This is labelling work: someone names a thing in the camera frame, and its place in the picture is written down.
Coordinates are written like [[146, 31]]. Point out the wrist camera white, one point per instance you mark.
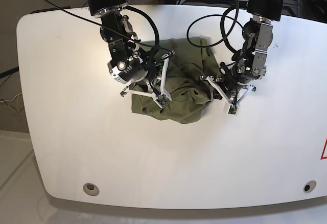
[[162, 100], [232, 109]]

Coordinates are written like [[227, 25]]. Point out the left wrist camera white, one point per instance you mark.
[[232, 109]]

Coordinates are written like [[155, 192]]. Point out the left table grommet hole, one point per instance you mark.
[[91, 189]]

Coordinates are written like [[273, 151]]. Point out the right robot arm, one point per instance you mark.
[[132, 63]]

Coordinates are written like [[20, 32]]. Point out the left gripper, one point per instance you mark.
[[228, 91]]

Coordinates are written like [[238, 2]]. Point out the right table grommet hole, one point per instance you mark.
[[309, 186]]

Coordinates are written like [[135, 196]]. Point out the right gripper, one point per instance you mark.
[[146, 82]]

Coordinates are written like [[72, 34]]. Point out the table grommet hole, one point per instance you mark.
[[91, 189], [309, 186]]

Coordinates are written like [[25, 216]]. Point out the red triangle warning sticker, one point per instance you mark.
[[324, 152]]

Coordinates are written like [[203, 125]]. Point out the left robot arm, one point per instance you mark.
[[249, 63]]

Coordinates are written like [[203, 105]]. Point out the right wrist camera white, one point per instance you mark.
[[162, 100]]

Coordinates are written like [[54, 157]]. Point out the olive green T-shirt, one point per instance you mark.
[[190, 95]]

